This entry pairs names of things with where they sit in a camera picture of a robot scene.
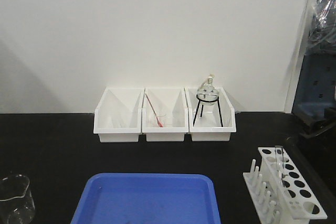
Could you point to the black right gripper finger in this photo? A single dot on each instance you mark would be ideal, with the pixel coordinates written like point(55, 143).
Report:
point(329, 113)
point(325, 126)

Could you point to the clear glass beaker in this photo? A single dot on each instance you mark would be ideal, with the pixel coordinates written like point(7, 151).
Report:
point(17, 204)

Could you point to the glass alcohol lamp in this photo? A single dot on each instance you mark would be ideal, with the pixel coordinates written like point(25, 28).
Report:
point(206, 93)

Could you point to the clear plastic bag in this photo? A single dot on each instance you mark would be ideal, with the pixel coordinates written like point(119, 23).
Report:
point(322, 32)

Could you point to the small beaker in bin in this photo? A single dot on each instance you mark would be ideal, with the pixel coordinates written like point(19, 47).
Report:
point(166, 120)

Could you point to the middle white storage bin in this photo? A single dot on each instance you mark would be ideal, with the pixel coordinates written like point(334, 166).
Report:
point(165, 101)

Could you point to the black wire tripod stand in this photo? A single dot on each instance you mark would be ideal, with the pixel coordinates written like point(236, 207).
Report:
point(206, 105)

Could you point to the blue plastic tray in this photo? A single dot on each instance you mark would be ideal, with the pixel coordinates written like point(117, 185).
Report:
point(147, 198)

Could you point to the black lab sink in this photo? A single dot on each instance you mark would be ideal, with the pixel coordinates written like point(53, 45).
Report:
point(316, 157)

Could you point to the grey pegboard drying rack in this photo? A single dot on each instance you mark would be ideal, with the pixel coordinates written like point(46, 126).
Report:
point(316, 88)

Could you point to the right white storage bin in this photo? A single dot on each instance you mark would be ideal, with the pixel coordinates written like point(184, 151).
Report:
point(207, 128)

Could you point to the left white storage bin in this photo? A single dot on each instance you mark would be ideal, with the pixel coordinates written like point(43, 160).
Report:
point(118, 115)

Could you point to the clear glass test tube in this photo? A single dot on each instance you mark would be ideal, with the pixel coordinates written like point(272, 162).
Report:
point(280, 163)

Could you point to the white test tube rack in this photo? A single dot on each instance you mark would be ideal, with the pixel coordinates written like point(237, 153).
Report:
point(293, 203)

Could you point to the white storage bin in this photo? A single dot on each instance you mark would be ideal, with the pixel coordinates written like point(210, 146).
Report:
point(207, 128)
point(118, 115)
point(165, 101)

